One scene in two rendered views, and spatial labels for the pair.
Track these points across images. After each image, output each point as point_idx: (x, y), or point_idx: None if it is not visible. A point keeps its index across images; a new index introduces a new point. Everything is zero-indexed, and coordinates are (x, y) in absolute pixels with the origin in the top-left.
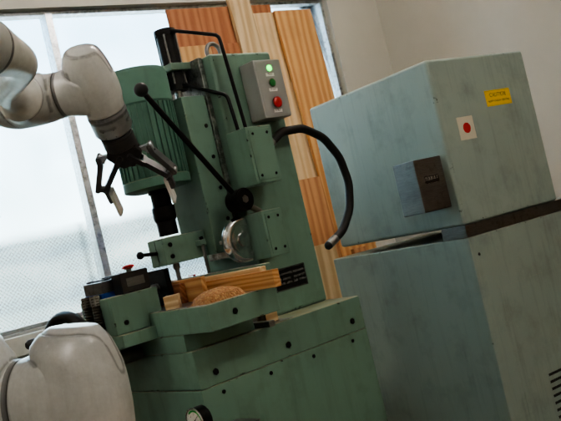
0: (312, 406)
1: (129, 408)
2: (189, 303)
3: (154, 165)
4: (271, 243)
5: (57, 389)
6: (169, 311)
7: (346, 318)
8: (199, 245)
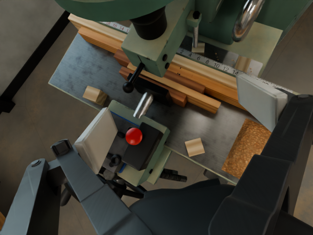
0: None
1: None
2: (199, 123)
3: (303, 167)
4: (296, 16)
5: None
6: (198, 164)
7: None
8: (193, 26)
